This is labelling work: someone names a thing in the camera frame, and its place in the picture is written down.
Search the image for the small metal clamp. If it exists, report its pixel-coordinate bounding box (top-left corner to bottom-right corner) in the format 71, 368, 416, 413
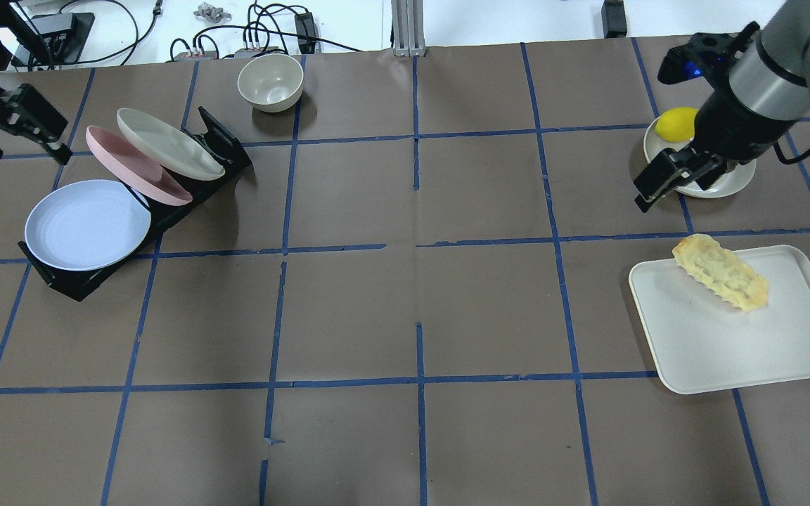
193, 2, 233, 25

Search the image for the black usb hub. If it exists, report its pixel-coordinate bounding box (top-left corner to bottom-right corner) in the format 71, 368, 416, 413
170, 47, 286, 62

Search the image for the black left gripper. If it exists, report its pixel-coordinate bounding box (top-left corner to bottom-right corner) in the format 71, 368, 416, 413
0, 84, 73, 166

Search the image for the black power adapter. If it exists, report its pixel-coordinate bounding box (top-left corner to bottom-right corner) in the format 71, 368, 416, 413
295, 12, 319, 54

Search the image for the cream plate with lemon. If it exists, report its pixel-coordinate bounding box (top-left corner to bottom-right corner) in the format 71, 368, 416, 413
643, 117, 757, 199

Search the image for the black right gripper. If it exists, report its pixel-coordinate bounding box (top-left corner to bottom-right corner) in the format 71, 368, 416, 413
634, 22, 792, 214

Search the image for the cream plate in rack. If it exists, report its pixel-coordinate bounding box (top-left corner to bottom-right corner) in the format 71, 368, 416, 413
116, 107, 226, 181

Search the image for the white rectangular tray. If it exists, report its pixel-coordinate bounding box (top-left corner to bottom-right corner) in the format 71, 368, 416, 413
628, 245, 810, 395

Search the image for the yellow lemon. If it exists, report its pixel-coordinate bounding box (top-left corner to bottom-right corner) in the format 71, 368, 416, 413
655, 107, 700, 142

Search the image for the beige bowl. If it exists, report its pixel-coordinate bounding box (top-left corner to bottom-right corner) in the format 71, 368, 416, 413
236, 53, 304, 113

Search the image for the blue plate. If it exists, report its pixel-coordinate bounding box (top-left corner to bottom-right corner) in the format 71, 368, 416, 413
25, 179, 152, 271

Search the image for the aluminium frame post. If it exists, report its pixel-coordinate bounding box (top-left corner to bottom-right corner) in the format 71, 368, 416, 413
391, 0, 425, 58

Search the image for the black dish rack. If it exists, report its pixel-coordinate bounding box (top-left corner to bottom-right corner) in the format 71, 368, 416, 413
19, 107, 252, 301

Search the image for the pink plate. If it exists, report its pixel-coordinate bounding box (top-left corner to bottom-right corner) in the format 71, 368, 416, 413
86, 126, 193, 206

